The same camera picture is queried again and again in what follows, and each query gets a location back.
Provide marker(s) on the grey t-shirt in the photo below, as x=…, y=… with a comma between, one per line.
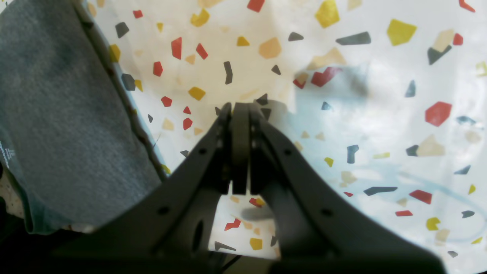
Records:
x=77, y=160

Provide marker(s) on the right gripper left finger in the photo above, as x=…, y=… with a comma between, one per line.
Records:
x=169, y=231

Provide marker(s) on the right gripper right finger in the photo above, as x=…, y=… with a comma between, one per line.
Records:
x=318, y=231

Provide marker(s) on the terrazzo patterned tablecloth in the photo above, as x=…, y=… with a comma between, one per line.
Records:
x=385, y=99

